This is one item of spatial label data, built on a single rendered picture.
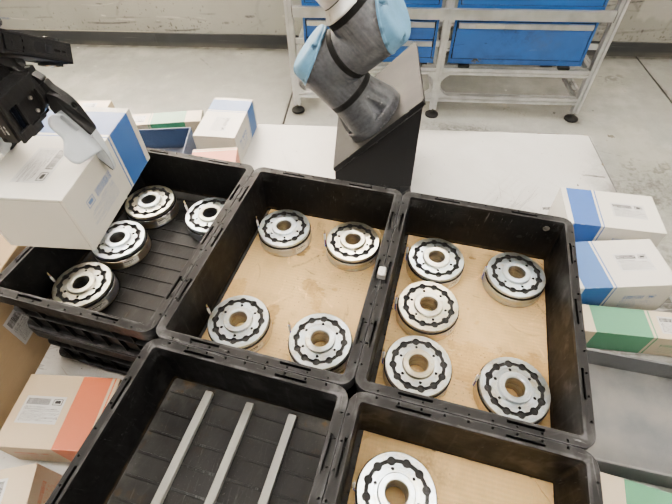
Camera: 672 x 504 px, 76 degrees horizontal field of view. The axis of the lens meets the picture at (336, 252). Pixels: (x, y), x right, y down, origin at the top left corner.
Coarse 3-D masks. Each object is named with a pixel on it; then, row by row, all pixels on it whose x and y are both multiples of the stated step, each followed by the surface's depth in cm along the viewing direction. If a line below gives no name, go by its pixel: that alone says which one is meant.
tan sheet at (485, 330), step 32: (480, 256) 83; (480, 288) 78; (544, 288) 78; (480, 320) 74; (512, 320) 74; (544, 320) 74; (448, 352) 70; (480, 352) 70; (512, 352) 70; (544, 352) 70; (384, 384) 67
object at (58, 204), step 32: (96, 128) 60; (128, 128) 63; (0, 160) 56; (32, 160) 56; (64, 160) 55; (96, 160) 56; (128, 160) 64; (0, 192) 52; (32, 192) 51; (64, 192) 51; (96, 192) 57; (128, 192) 64; (0, 224) 55; (32, 224) 54; (64, 224) 54; (96, 224) 57
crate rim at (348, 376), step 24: (264, 168) 86; (240, 192) 81; (384, 192) 81; (216, 240) 73; (384, 240) 73; (384, 264) 70; (168, 312) 64; (168, 336) 62; (192, 336) 61; (360, 336) 61; (264, 360) 59
